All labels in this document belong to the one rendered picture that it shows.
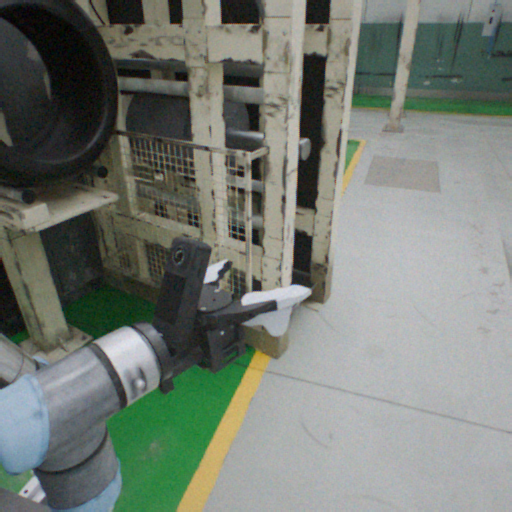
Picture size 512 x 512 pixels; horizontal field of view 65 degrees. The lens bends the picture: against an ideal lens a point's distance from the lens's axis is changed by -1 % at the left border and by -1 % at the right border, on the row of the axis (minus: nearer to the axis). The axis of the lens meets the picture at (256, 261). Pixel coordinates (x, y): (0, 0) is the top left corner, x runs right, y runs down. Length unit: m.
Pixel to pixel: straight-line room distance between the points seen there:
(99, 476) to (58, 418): 0.10
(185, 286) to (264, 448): 1.26
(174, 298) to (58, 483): 0.21
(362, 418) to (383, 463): 0.20
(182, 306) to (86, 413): 0.14
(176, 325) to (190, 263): 0.07
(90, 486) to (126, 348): 0.15
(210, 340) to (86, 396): 0.14
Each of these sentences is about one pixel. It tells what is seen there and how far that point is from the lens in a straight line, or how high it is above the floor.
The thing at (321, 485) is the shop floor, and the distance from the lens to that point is 1.59.
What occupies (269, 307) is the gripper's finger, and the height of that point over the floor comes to 1.07.
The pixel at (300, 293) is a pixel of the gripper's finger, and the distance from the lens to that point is 0.50.
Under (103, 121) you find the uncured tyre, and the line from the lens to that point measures 1.54.
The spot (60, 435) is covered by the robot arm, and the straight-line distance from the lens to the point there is 0.42.
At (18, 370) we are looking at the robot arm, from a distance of 0.54.
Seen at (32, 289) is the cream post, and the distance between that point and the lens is 1.99.
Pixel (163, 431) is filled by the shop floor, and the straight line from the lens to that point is 1.73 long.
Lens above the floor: 1.36
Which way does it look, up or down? 30 degrees down
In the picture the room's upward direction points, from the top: straight up
